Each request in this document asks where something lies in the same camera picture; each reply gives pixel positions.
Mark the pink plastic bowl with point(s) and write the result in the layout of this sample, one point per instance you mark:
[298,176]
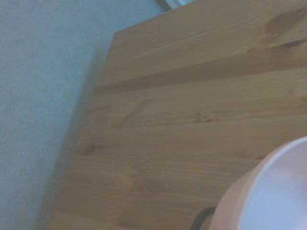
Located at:
[271,191]

